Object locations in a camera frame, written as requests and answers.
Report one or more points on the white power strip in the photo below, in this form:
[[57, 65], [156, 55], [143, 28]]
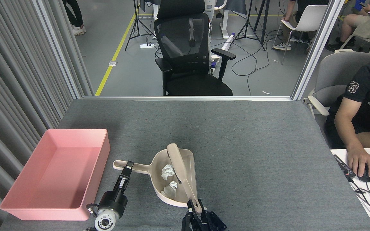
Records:
[[147, 46]]

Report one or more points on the person on white chair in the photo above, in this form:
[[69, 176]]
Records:
[[289, 29]]

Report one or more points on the black mesh office chair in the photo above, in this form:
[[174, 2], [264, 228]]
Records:
[[185, 48]]

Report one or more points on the floor socket plate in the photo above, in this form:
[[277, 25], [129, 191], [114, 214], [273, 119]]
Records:
[[113, 63]]

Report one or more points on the white desk stand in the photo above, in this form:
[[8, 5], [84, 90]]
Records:
[[225, 22]]

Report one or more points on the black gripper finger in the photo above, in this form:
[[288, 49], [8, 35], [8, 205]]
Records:
[[212, 223]]

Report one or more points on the person's right hand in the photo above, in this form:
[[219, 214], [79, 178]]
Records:
[[360, 158]]

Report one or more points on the wide silver frame post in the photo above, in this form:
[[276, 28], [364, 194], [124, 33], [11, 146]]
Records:
[[320, 48]]

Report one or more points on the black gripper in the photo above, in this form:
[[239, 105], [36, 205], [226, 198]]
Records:
[[112, 200]]

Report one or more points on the pink plastic bin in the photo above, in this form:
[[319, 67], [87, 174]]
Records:
[[59, 173]]

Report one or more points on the grey padded chair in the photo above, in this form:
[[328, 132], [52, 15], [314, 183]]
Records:
[[336, 73]]

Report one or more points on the beige plastic dustpan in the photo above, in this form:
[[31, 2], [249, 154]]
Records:
[[154, 166]]

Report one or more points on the silver frame rail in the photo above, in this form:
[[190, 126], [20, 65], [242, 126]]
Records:
[[188, 98]]

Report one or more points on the white and purple tube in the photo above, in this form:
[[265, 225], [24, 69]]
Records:
[[227, 42]]

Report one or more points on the slim silver frame post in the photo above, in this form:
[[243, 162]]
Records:
[[58, 48]]

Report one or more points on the standing person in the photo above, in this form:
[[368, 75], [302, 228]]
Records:
[[75, 16]]

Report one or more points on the black tripod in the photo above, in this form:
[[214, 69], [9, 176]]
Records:
[[136, 22], [247, 25]]

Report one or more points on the white plastic chair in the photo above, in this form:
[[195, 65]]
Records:
[[310, 19]]

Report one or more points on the grey pleated curtain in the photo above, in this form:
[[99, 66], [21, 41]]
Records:
[[8, 80]]

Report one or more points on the beige hand brush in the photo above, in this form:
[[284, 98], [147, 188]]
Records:
[[178, 163]]

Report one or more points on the white paper ball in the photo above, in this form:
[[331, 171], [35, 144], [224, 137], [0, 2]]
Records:
[[167, 171], [169, 190]]

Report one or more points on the black computer mouse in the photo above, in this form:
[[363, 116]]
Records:
[[365, 178]]

